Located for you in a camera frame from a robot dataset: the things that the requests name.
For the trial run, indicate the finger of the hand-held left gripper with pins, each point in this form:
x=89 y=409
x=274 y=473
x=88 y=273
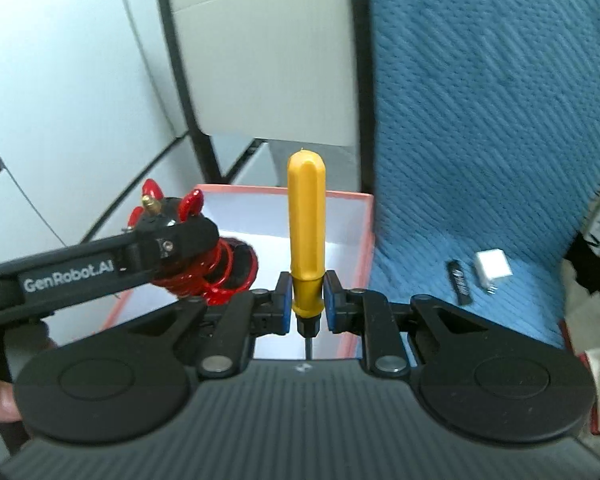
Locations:
x=187 y=240

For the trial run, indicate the black usb stick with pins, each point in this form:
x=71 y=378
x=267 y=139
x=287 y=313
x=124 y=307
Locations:
x=460 y=282

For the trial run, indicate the blue quilted chair cover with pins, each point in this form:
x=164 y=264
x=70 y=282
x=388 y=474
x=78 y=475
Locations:
x=480 y=110

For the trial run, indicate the red horned figurine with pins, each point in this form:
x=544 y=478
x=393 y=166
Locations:
x=230 y=270

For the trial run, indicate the white charger plug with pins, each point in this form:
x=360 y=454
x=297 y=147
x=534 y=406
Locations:
x=492 y=266

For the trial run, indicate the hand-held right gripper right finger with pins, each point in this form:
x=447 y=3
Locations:
x=330 y=302

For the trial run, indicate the pink cardboard box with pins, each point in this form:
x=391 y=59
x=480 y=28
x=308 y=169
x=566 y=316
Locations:
x=330 y=230

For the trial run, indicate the yellow screwdriver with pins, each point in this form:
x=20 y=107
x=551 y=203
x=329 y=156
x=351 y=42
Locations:
x=305 y=210

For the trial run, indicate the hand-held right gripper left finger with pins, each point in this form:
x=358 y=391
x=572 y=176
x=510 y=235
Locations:
x=283 y=302

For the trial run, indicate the white wardrobe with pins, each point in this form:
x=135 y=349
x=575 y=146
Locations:
x=55 y=60

